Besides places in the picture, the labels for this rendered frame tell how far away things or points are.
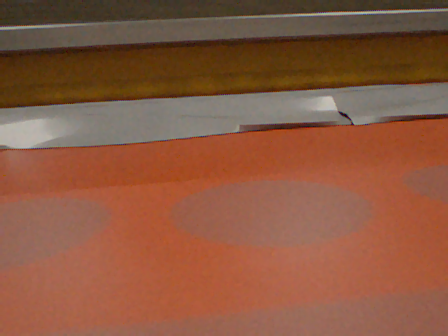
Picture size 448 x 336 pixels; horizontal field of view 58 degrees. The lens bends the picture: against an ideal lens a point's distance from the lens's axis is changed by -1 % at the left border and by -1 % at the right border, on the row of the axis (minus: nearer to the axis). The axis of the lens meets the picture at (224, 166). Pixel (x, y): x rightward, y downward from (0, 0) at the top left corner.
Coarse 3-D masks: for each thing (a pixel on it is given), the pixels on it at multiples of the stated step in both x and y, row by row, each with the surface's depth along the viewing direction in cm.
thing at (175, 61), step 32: (0, 64) 19; (32, 64) 19; (64, 64) 20; (96, 64) 20; (128, 64) 20; (160, 64) 20; (192, 64) 20; (224, 64) 20; (256, 64) 21; (288, 64) 21; (320, 64) 21; (352, 64) 21; (384, 64) 21
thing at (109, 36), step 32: (0, 32) 17; (32, 32) 17; (64, 32) 17; (96, 32) 17; (128, 32) 17; (160, 32) 18; (192, 32) 18; (224, 32) 18; (256, 32) 18; (288, 32) 18; (320, 32) 18; (352, 32) 18; (384, 32) 19; (416, 32) 19
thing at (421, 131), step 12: (420, 84) 32; (408, 120) 11; (420, 120) 11; (432, 120) 11; (444, 120) 11; (384, 132) 10; (396, 132) 9; (408, 132) 9; (420, 132) 9; (432, 132) 9; (444, 132) 9; (432, 144) 8; (444, 144) 8
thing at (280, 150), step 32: (288, 128) 11; (320, 128) 11; (352, 128) 10; (0, 160) 9; (32, 160) 9; (64, 160) 8; (96, 160) 8; (128, 160) 8; (160, 160) 8; (192, 160) 8; (224, 160) 7; (256, 160) 7; (288, 160) 7; (320, 160) 7; (352, 160) 7; (384, 160) 7; (416, 160) 7; (0, 192) 6; (32, 192) 6
